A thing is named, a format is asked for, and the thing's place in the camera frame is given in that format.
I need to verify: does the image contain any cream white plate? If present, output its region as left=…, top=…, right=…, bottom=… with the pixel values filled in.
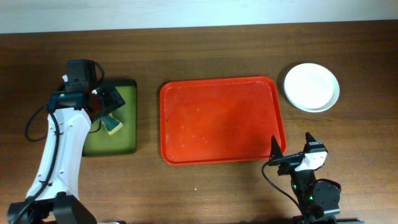
left=283, top=63, right=336, bottom=110

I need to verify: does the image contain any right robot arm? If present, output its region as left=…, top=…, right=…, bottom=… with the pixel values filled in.
left=261, top=132, right=362, bottom=224

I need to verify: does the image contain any green and yellow sponge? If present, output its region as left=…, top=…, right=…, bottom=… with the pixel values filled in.
left=101, top=113, right=123, bottom=136

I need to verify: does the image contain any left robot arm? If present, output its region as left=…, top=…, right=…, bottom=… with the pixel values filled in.
left=7, top=59, right=125, bottom=224

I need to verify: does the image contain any black tray with green liquid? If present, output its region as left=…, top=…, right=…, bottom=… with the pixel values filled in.
left=83, top=79, right=137, bottom=157

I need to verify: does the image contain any mint green plate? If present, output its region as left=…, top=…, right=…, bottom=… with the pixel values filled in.
left=285, top=67, right=340, bottom=113

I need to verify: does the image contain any red plastic tray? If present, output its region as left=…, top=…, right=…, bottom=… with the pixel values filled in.
left=159, top=76, right=287, bottom=166

